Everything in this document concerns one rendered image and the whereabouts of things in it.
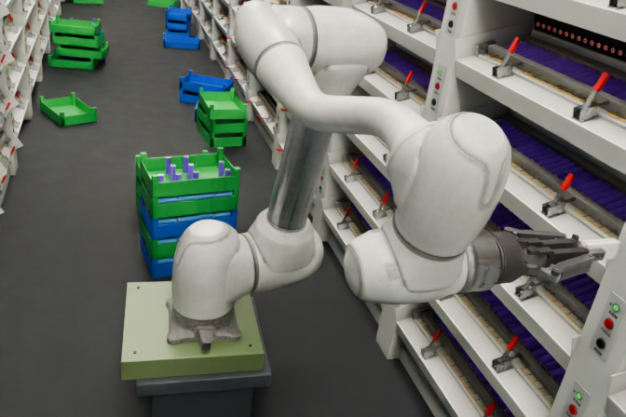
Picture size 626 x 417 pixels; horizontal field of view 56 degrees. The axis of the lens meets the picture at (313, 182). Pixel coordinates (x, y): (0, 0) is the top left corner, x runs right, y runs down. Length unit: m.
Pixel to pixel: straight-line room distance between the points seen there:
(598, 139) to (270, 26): 0.61
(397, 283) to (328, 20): 0.59
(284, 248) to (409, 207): 0.79
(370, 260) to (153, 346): 0.86
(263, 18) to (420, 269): 0.59
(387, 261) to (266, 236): 0.74
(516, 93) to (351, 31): 0.37
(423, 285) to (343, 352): 1.18
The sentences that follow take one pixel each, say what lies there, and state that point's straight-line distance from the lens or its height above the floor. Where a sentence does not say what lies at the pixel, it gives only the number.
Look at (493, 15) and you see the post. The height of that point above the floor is 1.06.
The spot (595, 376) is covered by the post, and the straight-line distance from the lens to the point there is 1.21.
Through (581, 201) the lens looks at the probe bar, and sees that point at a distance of 1.27.
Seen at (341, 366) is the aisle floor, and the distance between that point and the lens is 1.89.
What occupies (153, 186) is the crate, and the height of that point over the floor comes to 0.36.
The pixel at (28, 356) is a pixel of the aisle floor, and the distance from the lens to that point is 1.94.
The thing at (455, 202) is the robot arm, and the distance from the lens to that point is 0.68.
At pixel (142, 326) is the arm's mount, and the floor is 0.25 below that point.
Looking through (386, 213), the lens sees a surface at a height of 0.37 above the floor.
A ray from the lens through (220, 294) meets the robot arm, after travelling 1.47.
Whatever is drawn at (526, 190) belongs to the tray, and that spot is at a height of 0.76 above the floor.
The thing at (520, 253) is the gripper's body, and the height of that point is 0.85.
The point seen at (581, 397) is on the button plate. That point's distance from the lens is 1.25.
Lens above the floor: 1.26
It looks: 25 degrees down
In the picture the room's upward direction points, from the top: 8 degrees clockwise
